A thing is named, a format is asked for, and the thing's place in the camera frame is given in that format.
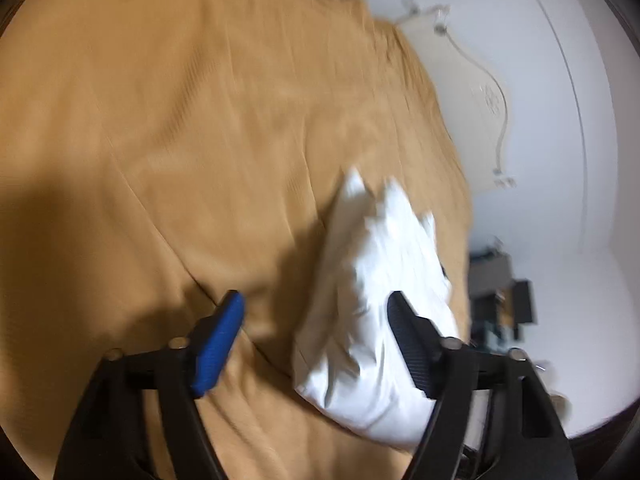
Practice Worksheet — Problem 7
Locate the white puffer jacket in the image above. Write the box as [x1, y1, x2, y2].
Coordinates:
[291, 165, 473, 453]

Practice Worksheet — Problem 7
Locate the black monitor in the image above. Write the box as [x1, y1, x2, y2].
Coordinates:
[509, 280, 537, 327]

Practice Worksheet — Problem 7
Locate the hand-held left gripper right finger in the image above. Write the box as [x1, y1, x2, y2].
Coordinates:
[387, 290, 578, 480]

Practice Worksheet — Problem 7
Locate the tan bed blanket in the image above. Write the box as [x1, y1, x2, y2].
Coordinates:
[0, 0, 476, 480]

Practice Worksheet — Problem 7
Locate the white ornate headboard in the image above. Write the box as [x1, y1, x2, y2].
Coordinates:
[395, 5, 517, 190]

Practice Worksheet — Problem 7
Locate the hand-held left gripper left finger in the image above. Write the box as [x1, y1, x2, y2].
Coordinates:
[52, 290, 247, 480]

